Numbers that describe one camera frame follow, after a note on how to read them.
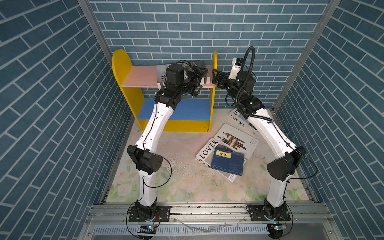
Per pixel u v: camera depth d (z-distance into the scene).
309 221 0.77
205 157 0.90
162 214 0.74
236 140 1.00
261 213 0.73
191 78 0.63
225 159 0.89
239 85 0.54
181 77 0.56
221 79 0.63
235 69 0.62
